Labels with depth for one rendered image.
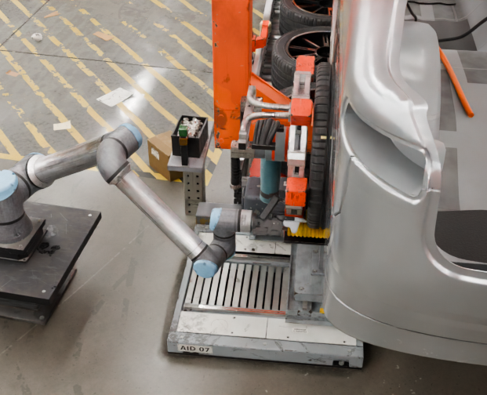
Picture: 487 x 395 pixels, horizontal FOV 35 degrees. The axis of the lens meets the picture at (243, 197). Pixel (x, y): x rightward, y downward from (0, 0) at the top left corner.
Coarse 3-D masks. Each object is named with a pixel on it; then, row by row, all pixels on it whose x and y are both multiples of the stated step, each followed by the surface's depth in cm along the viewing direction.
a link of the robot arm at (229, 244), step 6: (234, 234) 304; (216, 240) 304; (222, 240) 302; (228, 240) 303; (234, 240) 306; (222, 246) 301; (228, 246) 303; (234, 246) 308; (228, 252) 303; (234, 252) 310; (228, 258) 308
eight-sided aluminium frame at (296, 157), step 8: (296, 72) 296; (304, 72) 296; (296, 80) 291; (304, 80) 295; (296, 88) 286; (304, 88) 315; (296, 96) 281; (304, 96) 281; (304, 128) 277; (304, 136) 277; (304, 144) 277; (288, 152) 277; (296, 152) 276; (304, 152) 276; (288, 160) 277; (296, 160) 276; (304, 160) 276; (288, 168) 279; (288, 176) 281; (296, 176) 326; (304, 176) 326; (288, 208) 292; (296, 208) 291
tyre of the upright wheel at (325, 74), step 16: (320, 64) 291; (320, 80) 280; (320, 96) 275; (320, 112) 272; (320, 128) 271; (320, 144) 271; (320, 160) 271; (320, 176) 273; (320, 192) 276; (320, 208) 282; (320, 224) 294
